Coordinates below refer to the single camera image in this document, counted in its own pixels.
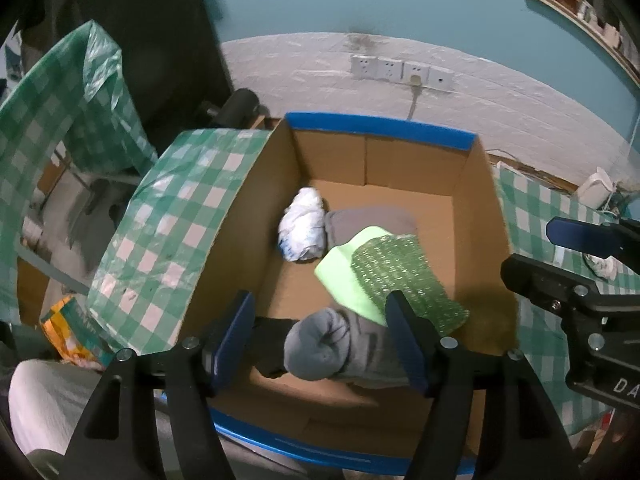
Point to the black hanging cloth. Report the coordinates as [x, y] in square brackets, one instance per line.
[165, 35]

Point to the white wall socket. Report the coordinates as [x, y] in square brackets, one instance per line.
[415, 70]
[389, 70]
[362, 66]
[440, 79]

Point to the wooden wall shelf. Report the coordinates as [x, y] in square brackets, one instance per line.
[580, 22]

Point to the black cylindrical device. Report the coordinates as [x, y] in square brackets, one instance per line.
[237, 107]

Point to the grey cloth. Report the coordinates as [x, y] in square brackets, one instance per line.
[370, 222]

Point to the orange snack package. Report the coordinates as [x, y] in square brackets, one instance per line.
[70, 330]

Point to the white blue sock bundle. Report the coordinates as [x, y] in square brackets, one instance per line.
[302, 227]

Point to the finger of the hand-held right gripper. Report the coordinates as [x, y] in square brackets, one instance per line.
[545, 277]
[580, 235]

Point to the green checked plastic sheet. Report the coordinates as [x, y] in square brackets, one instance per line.
[50, 90]

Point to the white electric kettle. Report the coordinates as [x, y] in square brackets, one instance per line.
[595, 190]

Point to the blue-edged cardboard box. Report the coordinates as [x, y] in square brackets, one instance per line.
[395, 175]

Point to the person's leg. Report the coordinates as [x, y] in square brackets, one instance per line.
[45, 410]

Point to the grey black sock bundle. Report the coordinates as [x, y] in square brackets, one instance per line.
[325, 345]

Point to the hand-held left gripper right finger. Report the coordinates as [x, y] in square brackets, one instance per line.
[405, 340]

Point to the green checked tablecloth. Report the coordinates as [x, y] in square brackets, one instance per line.
[165, 240]

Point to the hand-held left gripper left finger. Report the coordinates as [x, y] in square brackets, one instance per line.
[235, 340]

